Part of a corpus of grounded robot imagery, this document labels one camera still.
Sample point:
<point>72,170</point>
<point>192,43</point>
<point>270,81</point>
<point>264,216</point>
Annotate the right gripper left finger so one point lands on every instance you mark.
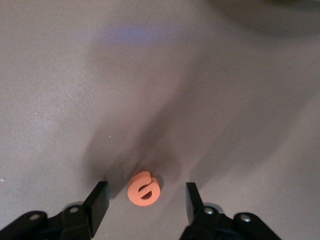
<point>97,205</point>

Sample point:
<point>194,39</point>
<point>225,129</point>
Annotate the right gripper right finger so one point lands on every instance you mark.
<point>195,207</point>

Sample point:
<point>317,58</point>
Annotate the orange foam number 6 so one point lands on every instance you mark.
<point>135,195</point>

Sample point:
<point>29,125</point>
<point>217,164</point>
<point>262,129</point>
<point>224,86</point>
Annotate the brown table cover sheet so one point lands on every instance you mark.
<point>160,75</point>

